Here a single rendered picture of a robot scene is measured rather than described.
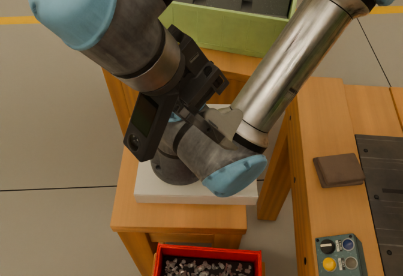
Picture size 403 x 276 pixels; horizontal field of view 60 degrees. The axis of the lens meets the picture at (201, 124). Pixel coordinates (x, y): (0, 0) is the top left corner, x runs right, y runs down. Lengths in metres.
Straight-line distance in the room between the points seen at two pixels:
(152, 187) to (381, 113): 0.66
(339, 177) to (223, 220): 0.28
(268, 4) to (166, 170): 0.78
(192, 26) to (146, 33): 0.91
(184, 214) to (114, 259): 0.93
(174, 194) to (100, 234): 1.01
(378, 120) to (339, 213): 0.33
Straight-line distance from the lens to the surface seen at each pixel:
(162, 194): 0.83
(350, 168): 0.88
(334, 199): 0.87
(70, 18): 0.29
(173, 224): 0.85
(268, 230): 1.77
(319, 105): 1.01
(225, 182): 0.61
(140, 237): 0.94
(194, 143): 0.64
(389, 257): 0.86
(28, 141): 2.19
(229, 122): 0.51
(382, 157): 0.97
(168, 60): 0.37
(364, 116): 1.06
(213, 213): 0.85
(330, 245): 0.78
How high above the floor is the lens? 1.64
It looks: 54 degrees down
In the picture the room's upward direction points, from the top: straight up
